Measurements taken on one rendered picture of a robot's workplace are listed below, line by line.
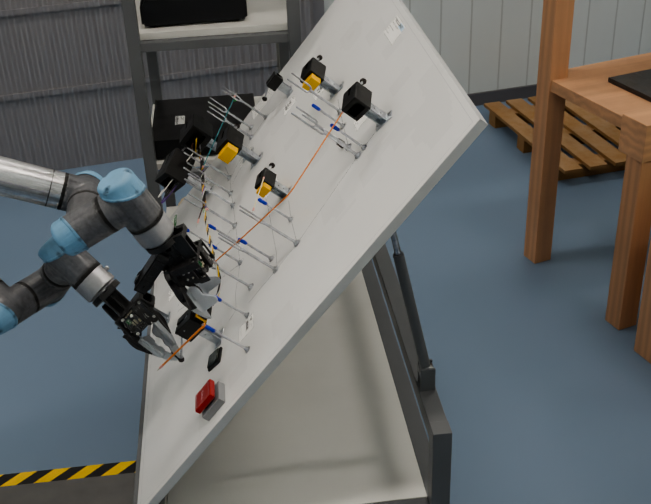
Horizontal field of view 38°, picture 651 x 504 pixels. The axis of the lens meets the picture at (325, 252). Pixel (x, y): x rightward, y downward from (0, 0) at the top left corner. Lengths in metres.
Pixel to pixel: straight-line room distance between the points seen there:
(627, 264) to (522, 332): 0.49
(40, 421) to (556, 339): 2.01
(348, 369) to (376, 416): 0.19
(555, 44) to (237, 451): 2.41
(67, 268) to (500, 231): 3.00
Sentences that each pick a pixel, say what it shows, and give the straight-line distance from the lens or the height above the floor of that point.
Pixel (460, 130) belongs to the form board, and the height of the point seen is 1.62.
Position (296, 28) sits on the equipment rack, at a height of 1.45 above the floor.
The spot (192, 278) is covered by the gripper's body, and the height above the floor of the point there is 1.28.
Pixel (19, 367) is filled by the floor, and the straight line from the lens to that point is 4.02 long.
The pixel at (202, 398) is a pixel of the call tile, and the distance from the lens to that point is 1.85.
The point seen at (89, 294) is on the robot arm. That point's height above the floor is 1.20.
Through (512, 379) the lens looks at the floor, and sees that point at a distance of 3.72.
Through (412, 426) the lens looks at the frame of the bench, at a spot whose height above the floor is 0.80.
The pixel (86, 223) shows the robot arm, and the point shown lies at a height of 1.43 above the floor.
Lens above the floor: 2.24
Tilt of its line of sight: 30 degrees down
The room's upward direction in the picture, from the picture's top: 2 degrees counter-clockwise
